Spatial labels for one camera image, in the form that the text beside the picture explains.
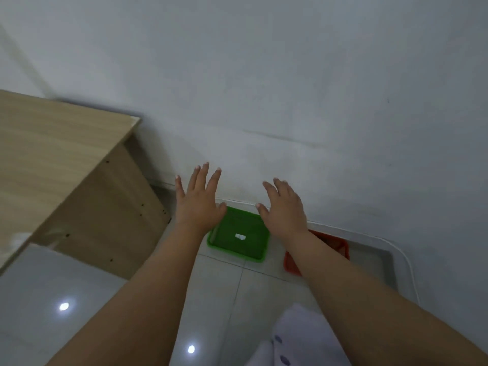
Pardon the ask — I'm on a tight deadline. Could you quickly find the light wooden desk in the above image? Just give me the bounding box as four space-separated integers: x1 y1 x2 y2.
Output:
0 90 172 281

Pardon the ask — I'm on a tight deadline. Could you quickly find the red plastic tray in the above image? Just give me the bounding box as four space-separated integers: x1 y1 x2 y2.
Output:
283 229 351 277

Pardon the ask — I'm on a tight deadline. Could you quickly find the person's right hand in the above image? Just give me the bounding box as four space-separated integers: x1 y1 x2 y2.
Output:
255 178 310 245

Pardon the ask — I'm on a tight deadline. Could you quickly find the white buttoned garment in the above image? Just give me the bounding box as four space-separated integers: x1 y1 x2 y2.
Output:
245 303 352 366

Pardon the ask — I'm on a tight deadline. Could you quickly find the person's left forearm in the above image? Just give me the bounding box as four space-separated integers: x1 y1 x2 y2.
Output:
47 223 214 366

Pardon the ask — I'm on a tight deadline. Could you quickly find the green plastic tray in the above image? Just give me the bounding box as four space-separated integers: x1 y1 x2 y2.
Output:
207 206 271 263

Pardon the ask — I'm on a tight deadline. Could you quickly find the person's right forearm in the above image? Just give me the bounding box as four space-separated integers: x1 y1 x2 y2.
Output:
283 229 488 366

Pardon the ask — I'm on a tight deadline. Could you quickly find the person's left hand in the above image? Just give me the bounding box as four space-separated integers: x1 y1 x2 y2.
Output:
175 162 228 237

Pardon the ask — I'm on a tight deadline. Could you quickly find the white cable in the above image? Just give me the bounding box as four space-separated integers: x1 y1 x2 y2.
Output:
215 198 421 306

